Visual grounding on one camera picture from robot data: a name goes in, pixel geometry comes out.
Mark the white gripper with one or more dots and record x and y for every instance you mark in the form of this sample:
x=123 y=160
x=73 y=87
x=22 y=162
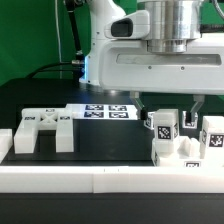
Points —
x=129 y=66

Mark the white chair seat part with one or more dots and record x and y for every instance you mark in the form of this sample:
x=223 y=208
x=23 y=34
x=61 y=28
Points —
x=187 y=155

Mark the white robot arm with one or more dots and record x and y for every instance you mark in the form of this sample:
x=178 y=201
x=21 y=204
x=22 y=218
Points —
x=165 y=46

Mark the white tagged cube far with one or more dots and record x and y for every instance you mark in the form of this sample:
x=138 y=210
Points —
x=190 y=124

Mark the white tagged cube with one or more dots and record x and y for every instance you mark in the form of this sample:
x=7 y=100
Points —
x=190 y=124
x=149 y=122

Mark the white tagged cube near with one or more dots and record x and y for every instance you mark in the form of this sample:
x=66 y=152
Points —
x=149 y=122

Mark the white tag plate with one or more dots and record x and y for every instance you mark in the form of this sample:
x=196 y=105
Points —
x=103 y=111

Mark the white left fence block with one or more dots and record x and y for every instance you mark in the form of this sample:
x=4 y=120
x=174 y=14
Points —
x=6 y=142

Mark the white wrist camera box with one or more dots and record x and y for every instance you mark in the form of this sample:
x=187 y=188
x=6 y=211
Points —
x=132 y=26

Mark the white chair back frame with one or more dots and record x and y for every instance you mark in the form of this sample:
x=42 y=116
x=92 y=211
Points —
x=35 y=120

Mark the white front fence rail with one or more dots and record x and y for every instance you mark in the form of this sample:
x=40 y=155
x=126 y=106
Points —
x=68 y=179

